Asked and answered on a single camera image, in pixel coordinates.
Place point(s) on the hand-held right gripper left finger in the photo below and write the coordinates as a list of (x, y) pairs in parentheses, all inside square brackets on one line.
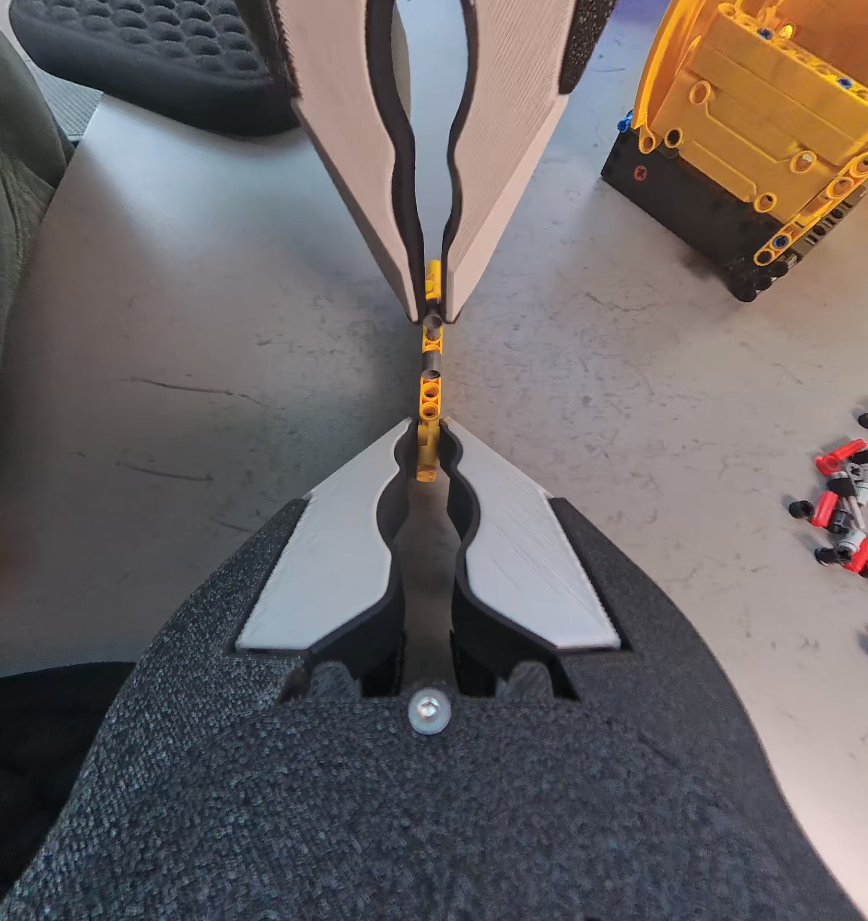
[(326, 575)]

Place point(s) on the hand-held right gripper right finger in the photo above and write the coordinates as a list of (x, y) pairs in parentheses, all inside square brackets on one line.
[(535, 575)]

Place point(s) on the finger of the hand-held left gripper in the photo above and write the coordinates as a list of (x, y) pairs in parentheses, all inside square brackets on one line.
[(340, 108), (513, 108)]

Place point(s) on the yellow lego beam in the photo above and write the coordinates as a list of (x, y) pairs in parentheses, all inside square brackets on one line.
[(429, 453)]

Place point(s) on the yellow lego robot model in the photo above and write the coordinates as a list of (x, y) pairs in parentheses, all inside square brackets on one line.
[(750, 144)]

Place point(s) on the pile of small lego pins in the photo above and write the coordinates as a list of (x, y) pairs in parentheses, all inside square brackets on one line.
[(851, 504)]

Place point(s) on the black quilted pad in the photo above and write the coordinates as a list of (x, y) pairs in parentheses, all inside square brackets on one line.
[(153, 57)]

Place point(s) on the person's black pants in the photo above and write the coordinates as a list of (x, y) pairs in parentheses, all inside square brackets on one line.
[(31, 755)]

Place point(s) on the person's green sweatshirt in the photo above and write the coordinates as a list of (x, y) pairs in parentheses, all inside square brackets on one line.
[(9, 252)]

